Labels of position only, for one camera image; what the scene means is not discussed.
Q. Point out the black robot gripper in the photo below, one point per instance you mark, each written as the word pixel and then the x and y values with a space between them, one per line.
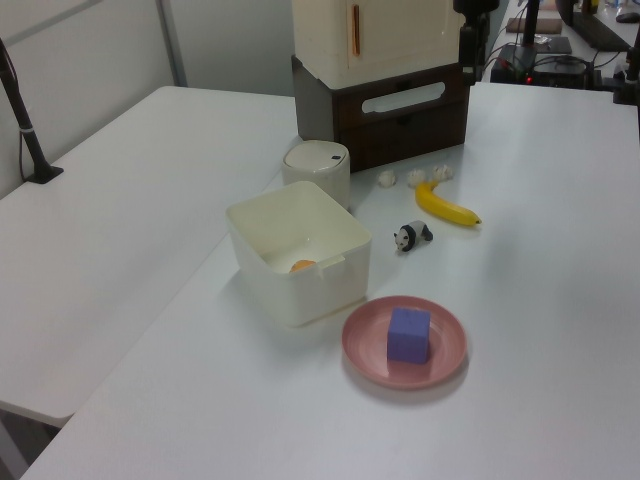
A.
pixel 475 5

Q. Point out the dark brown drawer cabinet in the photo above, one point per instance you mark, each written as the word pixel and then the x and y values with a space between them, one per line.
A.
pixel 320 110

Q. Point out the cream open plastic box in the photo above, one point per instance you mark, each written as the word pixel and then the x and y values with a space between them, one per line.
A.
pixel 310 280

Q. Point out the black monitor stand pole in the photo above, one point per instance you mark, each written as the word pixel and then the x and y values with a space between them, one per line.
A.
pixel 531 22

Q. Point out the brown flat pad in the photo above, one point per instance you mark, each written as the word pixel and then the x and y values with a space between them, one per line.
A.
pixel 542 25

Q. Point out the black electronics box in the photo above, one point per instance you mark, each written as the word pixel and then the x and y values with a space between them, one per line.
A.
pixel 545 67

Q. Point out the cream mini fridge cabinet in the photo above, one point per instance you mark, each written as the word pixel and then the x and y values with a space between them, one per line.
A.
pixel 380 35

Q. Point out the crumpled white paper ball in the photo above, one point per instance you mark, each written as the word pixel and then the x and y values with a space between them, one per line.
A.
pixel 386 178
pixel 442 172
pixel 416 177

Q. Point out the yellow banana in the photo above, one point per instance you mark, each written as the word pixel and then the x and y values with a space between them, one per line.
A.
pixel 445 207

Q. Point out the panda toy figure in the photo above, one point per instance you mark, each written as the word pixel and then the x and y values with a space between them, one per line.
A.
pixel 411 235

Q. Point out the cream lidded trash can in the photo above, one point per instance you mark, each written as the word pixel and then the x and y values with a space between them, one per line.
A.
pixel 316 170

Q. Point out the toasted bread piece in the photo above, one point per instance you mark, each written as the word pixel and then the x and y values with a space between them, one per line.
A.
pixel 302 266

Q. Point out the purple cube block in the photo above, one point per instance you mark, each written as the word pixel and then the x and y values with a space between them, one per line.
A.
pixel 409 335

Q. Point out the pink round plate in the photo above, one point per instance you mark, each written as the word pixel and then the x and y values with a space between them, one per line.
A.
pixel 365 360

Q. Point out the black camera stand clamp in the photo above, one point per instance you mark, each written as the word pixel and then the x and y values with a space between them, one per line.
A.
pixel 627 82

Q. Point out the black camera stand pole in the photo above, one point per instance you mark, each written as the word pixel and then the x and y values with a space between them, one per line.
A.
pixel 22 125

